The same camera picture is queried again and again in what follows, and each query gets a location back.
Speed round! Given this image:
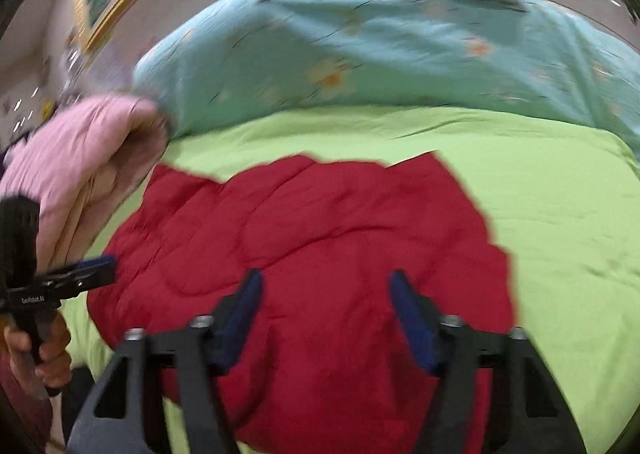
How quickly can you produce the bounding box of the red quilted puffer coat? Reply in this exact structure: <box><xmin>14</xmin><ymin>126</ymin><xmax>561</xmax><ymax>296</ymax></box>
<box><xmin>88</xmin><ymin>153</ymin><xmax>514</xmax><ymax>453</ymax></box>

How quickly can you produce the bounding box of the pink fleece sleeve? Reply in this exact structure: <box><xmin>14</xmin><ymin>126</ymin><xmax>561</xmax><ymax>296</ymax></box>
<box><xmin>1</xmin><ymin>351</ymin><xmax>53</xmax><ymax>453</ymax></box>

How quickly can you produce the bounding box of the teal floral duvet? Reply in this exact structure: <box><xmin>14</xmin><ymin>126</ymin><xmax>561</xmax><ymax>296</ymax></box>
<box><xmin>132</xmin><ymin>0</ymin><xmax>639</xmax><ymax>149</ymax></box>

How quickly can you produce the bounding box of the person's left hand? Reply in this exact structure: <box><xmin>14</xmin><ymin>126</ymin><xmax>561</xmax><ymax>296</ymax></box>
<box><xmin>4</xmin><ymin>312</ymin><xmax>72</xmax><ymax>399</ymax></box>

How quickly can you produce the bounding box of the pink folded quilt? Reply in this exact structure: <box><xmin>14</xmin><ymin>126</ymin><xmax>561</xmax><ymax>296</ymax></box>
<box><xmin>1</xmin><ymin>94</ymin><xmax>168</xmax><ymax>273</ymax></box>

